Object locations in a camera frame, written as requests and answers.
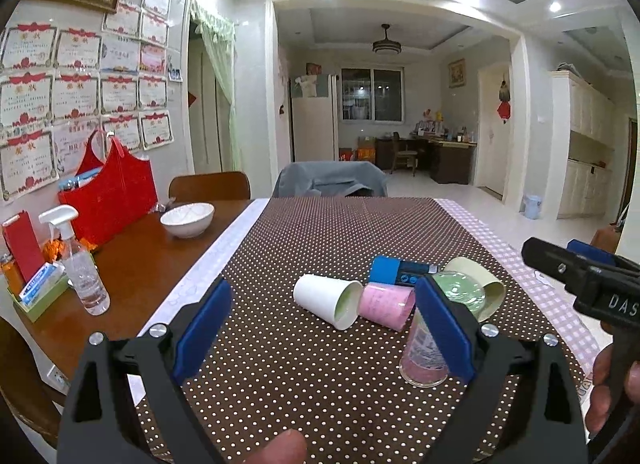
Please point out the white cabinet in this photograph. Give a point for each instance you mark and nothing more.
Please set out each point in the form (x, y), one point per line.
(585, 144)

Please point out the brown polka dot tablecloth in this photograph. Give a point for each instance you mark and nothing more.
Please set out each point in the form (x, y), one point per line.
(325, 239)

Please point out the red hanging decoration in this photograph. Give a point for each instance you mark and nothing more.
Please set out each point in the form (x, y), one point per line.
(504, 99)

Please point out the white refrigerator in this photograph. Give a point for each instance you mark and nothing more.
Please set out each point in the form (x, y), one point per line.
(312, 129)

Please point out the clear spray bottle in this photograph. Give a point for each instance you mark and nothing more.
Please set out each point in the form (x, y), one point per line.
(82, 274)

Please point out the blue black device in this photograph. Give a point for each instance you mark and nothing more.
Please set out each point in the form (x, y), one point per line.
(395, 271)

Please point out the blue white packet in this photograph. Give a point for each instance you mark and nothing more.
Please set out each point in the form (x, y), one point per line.
(42, 281)

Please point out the light green cup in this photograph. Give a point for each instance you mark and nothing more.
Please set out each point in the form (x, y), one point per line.
(460, 291)

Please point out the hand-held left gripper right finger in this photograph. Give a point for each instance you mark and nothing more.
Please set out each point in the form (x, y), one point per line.
(445, 329)

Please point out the green tray box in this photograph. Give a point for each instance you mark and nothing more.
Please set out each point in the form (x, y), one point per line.
(42, 304)

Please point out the white bowl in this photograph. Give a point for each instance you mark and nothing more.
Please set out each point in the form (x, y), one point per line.
(186, 221)

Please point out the wooden desk chair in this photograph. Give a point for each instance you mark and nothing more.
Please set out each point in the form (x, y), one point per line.
(402, 156)

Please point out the green curtain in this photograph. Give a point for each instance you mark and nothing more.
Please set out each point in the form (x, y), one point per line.
(220, 69)

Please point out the red bag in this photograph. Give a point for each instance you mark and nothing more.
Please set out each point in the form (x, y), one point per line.
(115, 199)

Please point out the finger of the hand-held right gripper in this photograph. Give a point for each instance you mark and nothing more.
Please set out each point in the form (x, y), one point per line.
(592, 251)
(550, 256)

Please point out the small framed wall picture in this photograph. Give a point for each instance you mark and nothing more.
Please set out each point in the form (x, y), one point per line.
(456, 73)

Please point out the window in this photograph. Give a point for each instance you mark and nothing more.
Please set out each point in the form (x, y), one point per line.
(372, 94)

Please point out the plain pink paper cup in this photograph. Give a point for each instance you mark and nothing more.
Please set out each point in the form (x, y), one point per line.
(385, 304)

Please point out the red box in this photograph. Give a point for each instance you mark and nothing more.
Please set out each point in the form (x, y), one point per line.
(22, 244)

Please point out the dark wooden desk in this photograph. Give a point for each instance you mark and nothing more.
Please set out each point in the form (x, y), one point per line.
(450, 161)

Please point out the pink labelled cup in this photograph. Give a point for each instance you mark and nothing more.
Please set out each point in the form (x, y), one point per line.
(422, 346)

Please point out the cream paper cup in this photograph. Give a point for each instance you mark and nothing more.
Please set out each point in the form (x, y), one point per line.
(482, 274)

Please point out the person's left hand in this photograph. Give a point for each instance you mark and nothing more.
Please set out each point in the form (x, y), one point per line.
(275, 449)

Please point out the blue trash bin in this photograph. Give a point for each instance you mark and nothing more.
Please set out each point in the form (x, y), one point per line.
(532, 206)

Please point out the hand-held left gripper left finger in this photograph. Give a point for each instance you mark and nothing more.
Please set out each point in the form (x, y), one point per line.
(200, 339)

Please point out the white door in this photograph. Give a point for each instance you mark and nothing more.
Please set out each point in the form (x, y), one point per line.
(492, 134)

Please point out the orange bottle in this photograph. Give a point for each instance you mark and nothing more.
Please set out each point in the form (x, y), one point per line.
(10, 274)

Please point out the cardboard box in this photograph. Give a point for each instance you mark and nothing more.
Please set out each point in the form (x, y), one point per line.
(366, 149)

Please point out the person's right hand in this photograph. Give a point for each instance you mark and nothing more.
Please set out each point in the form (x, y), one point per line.
(602, 394)

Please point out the ceiling lamp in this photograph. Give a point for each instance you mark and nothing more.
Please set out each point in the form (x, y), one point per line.
(386, 46)

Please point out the wall of certificates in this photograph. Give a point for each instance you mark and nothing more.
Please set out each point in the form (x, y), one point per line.
(75, 94)

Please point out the grey cloth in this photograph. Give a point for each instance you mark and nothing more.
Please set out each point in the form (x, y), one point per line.
(330, 179)

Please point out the white paper cup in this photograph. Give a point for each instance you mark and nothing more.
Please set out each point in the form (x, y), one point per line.
(325, 299)

